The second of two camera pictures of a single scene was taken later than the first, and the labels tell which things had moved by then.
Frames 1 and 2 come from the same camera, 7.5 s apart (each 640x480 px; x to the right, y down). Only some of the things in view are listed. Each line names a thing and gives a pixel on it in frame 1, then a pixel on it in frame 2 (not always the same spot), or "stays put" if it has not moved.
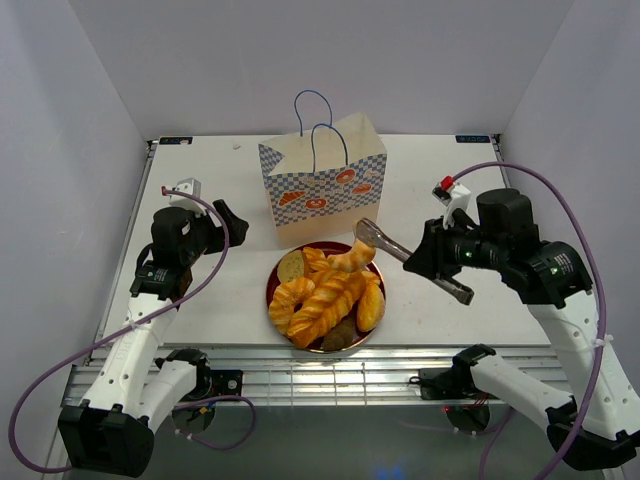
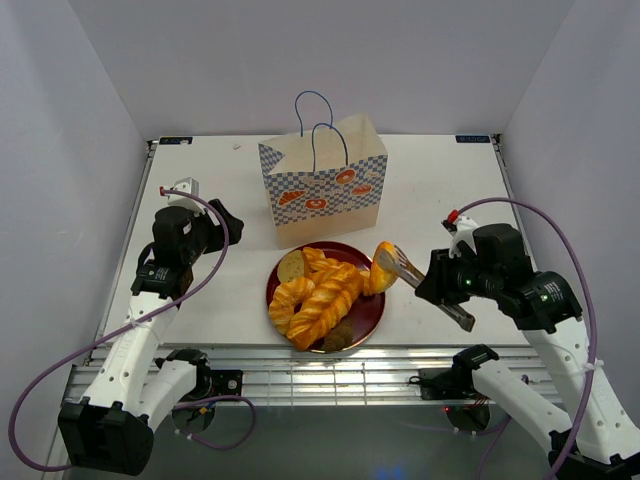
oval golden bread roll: x=370 y=307 → x=384 y=267
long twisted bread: x=327 y=308 stays put
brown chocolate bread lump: x=338 y=337 stays put
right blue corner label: x=473 y=138 stays put
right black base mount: x=449 y=384 stays put
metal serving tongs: x=370 y=234 → x=396 y=261
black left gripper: x=217 y=232 stays put
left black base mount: x=226 y=382 stays put
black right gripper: x=428 y=259 → x=436 y=287
